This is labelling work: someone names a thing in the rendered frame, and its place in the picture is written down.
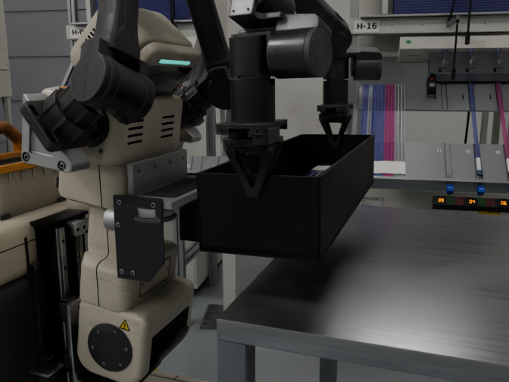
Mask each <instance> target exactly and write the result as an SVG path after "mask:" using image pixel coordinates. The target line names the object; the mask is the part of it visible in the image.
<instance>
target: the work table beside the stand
mask: <svg viewBox="0 0 509 382"><path fill-rule="evenodd" d="M256 346H259V347H264V348H268V349H276V350H280V351H285V352H293V353H298V354H302V355H310V356H315V357H320V382H337V361H341V362H350V363H354V364H359V365H366V366H371V367H376V368H384V369H389V370H393V371H401V372H406V373H410V374H419V375H423V376H427V377H436V378H440V379H445V380H452V381H457V382H509V216H506V215H496V214H477V213H466V212H456V211H436V210H426V209H416V208H397V207H387V206H377V205H358V207H357V208H356V209H355V210H354V212H353V214H352V215H351V217H350V218H349V219H348V221H347V223H346V224H345V226H344V227H343V228H342V230H341V231H340V233H339V235H338V236H337V237H336V239H335V240H334V242H333V244H332V245H331V246H330V248H329V249H328V251H327V252H326V254H325V255H324V257H323V258H322V259H321V261H320V262H317V261H301V260H292V259H284V258H274V259H273V260H272V261H271V262H270V263H269V265H268V266H267V267H266V268H265V269H264V270H263V271H262V272H261V273H260V274H259V275H258V276H257V277H256V278H255V279H254V280H253V281H252V282H251V283H250V284H249V285H248V286H247V287H246V288H245V289H244V290H243V291H242V292H241V293H240V294H239V296H238V297H237V298H236V299H235V300H234V301H233V302H232V303H231V304H230V305H229V306H228V307H227V308H226V309H225V310H224V312H223V313H222V314H221V315H220V316H219V317H218V318H217V382H255V347H256Z"/></svg>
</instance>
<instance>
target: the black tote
mask: <svg viewBox="0 0 509 382"><path fill-rule="evenodd" d="M374 138H375V135H366V134H343V136H342V139H341V142H340V143H339V147H338V148H332V147H331V145H330V144H329V140H328V138H327V136H326V134H300V135H297V136H294V137H292V138H289V139H286V140H283V147H282V149H281V151H280V154H279V156H278V158H277V160H276V163H275V165H274V166H273V169H272V171H271V173H270V175H267V177H266V180H265V182H264V186H263V188H262V190H261V194H260V196H259V198H249V197H248V196H247V194H246V191H245V189H244V187H243V185H242V182H241V180H240V179H239V176H238V174H237V173H236V170H235V169H234V167H233V165H232V163H231V162H230V161H227V162H224V163H222V164H219V165H216V166H214V167H212V168H208V169H206V170H203V171H200V172H198V173H196V183H197V200H198V232H199V248H200V251H201V252H216V253H225V254H234V255H250V256H258V257H267V258H284V259H292V260H301V261H317V262H320V261H321V259H322V258H323V257H324V255H325V254H326V252H327V251H328V249H329V248H330V246H331V245H332V244H333V242H334V240H335V239H336V237H337V236H338V235H339V233H340V231H341V230H342V228H343V227H344V226H345V224H346V223H347V221H348V219H349V218H350V217H351V215H352V214H353V212H354V210H355V209H356V208H357V207H358V205H359V204H360V202H361V200H362V199H363V197H364V196H365V195H366V193H367V191H368V190H369V188H370V187H371V186H372V185H373V172H374ZM247 157H248V163H249V167H250V170H251V174H247V175H248V178H249V180H250V182H251V185H252V186H255V182H256V179H257V176H258V171H259V168H260V165H261V159H262V157H261V155H257V154H247ZM319 164H332V166H330V167H329V168H327V169H326V170H325V171H324V172H323V173H321V174H320V175H318V176H317V177H311V176H303V175H304V174H306V173H307V172H308V171H310V170H312V169H313V168H315V167H316V166H318V165H319Z"/></svg>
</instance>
